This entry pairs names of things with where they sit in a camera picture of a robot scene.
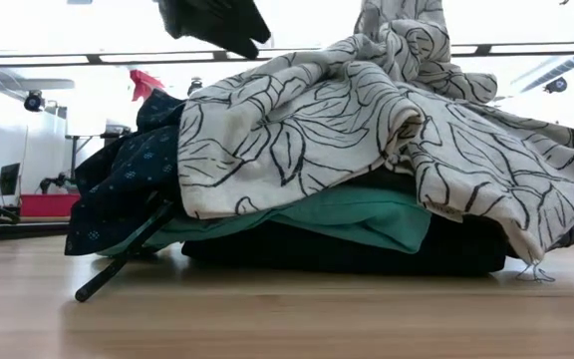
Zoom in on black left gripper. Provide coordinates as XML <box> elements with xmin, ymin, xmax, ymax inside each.
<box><xmin>155</xmin><ymin>0</ymin><xmax>272</xmax><ymax>60</ymax></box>

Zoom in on white leaf print garment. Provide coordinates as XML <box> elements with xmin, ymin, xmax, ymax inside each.
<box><xmin>176</xmin><ymin>0</ymin><xmax>574</xmax><ymax>283</ymax></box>

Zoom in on navy patterned garment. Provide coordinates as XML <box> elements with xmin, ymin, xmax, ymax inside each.
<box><xmin>64</xmin><ymin>89</ymin><xmax>188</xmax><ymax>256</ymax></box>

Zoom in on turquoise shorts white mesh lining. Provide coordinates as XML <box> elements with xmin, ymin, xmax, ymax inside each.
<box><xmin>97</xmin><ymin>186</ymin><xmax>432</xmax><ymax>256</ymax></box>

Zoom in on dark blue denim jeans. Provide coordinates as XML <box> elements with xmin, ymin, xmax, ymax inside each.
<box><xmin>180</xmin><ymin>218</ymin><xmax>510</xmax><ymax>276</ymax></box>

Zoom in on black garment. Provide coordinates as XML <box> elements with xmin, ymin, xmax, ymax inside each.
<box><xmin>74</xmin><ymin>167</ymin><xmax>574</xmax><ymax>303</ymax></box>

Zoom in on small red bin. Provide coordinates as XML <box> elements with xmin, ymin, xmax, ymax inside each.
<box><xmin>20</xmin><ymin>193</ymin><xmax>82</xmax><ymax>218</ymax></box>

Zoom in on Windex spray bottle red trigger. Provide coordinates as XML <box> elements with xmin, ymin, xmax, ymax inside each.
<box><xmin>129</xmin><ymin>69</ymin><xmax>166</xmax><ymax>103</ymax></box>

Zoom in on black overhead light bar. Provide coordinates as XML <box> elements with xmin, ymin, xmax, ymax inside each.
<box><xmin>0</xmin><ymin>42</ymin><xmax>574</xmax><ymax>67</ymax></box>

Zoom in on black computer monitor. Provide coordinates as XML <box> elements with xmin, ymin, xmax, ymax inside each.
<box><xmin>0</xmin><ymin>162</ymin><xmax>22</xmax><ymax>197</ymax></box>

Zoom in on black aluminium table frame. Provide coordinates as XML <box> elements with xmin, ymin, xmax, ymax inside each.
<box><xmin>0</xmin><ymin>220</ymin><xmax>574</xmax><ymax>244</ymax></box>

